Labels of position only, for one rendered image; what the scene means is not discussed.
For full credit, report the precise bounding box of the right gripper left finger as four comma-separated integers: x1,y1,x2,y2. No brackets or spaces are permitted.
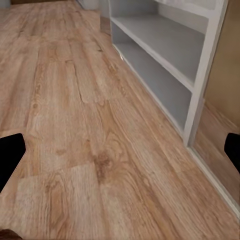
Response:
0,133,26,193

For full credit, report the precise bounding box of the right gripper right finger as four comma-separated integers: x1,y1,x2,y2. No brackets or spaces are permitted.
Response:
224,132,240,173

